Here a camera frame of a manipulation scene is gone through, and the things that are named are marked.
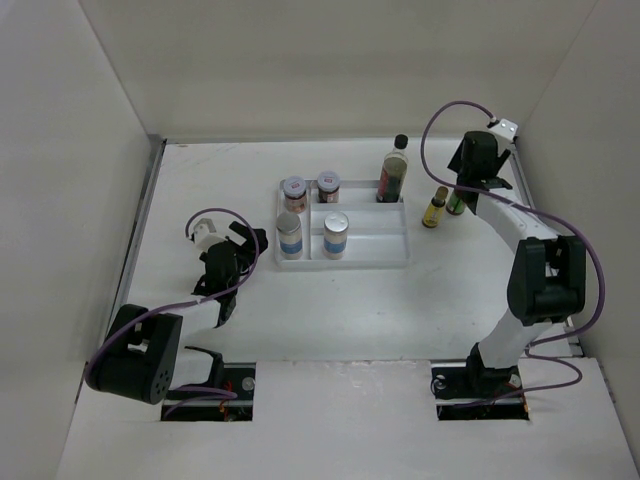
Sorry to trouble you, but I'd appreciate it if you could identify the blue label jar silver lid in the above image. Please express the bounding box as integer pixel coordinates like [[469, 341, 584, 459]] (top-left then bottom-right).
[[276, 211, 303, 260]]

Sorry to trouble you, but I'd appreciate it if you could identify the red sauce bottle yellow cap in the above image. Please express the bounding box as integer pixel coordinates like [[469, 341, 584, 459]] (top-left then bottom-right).
[[445, 189, 466, 216]]

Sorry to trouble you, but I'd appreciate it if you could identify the orange spice jar white lid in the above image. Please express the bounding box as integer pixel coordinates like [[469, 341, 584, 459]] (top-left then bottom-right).
[[282, 176, 307, 214]]

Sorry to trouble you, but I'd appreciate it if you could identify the dark soy sauce bottle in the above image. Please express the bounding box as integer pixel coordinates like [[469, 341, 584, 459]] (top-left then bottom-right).
[[376, 134, 409, 203]]

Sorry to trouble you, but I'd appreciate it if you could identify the dark spice jar white lid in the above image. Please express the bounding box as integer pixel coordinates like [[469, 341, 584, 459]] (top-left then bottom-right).
[[316, 171, 341, 203]]

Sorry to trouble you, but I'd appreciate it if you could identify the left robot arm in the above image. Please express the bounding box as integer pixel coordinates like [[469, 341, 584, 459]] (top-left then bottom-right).
[[87, 139, 514, 404]]

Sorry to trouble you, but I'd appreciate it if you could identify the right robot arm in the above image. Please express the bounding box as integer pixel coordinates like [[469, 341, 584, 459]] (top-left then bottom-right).
[[463, 189, 587, 396]]

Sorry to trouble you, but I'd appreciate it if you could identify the small yellow label bottle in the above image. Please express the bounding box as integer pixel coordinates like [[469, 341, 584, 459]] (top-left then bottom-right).
[[422, 186, 448, 228]]

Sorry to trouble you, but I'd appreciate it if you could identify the white divided organizer tray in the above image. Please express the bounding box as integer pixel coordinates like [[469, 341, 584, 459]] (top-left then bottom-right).
[[274, 179, 410, 271]]

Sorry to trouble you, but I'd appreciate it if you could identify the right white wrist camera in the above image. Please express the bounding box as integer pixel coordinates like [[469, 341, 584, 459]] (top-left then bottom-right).
[[487, 118, 519, 143]]

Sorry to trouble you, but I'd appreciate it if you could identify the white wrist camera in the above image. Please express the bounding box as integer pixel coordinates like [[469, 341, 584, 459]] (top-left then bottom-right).
[[487, 118, 519, 143], [190, 218, 225, 252]]

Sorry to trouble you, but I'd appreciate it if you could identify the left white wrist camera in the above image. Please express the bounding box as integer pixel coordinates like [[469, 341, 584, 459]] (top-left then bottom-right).
[[190, 218, 225, 252]]

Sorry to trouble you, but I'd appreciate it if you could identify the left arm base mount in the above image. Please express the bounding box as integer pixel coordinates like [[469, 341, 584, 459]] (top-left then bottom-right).
[[160, 347, 257, 423]]

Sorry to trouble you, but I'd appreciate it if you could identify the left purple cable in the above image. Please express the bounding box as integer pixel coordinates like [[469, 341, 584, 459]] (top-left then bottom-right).
[[85, 208, 261, 420]]

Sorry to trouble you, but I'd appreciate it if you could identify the purple cable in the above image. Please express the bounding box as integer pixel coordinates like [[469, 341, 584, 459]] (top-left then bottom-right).
[[419, 99, 607, 409], [85, 208, 261, 420]]

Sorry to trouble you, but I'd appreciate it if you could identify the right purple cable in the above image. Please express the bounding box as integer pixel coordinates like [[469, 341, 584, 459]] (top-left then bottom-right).
[[419, 99, 607, 409]]

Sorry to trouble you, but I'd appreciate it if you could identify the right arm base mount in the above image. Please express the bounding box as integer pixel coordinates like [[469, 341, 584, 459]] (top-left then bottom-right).
[[430, 361, 529, 421]]

